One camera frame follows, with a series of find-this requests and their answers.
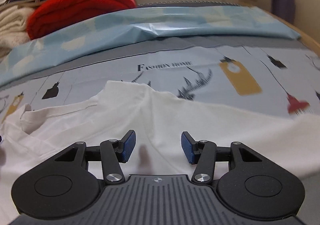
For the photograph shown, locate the red folded garment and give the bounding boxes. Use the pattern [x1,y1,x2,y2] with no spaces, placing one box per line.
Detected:
[27,0,137,40]

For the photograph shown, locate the purple box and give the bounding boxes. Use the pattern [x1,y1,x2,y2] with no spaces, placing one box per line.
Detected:
[271,0,296,24]

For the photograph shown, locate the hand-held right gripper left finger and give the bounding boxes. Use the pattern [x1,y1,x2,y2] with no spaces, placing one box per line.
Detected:
[53,130,137,185]

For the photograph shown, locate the light blue quilt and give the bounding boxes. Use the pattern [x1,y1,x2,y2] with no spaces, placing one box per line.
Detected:
[0,6,302,88]

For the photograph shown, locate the white garment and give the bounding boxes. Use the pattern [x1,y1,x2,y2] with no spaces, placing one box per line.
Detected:
[0,80,320,218]

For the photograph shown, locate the printed bed sheet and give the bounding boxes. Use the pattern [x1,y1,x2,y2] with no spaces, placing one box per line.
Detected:
[0,36,320,225]

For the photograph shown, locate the cream fluffy blanket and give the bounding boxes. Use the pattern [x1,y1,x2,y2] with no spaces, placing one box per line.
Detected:
[0,5,34,51]

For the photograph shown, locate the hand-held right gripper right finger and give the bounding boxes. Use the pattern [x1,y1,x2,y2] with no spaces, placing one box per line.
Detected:
[181,131,262,185]

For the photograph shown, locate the wooden bed frame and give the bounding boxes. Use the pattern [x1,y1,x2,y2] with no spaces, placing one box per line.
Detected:
[259,6,320,53]

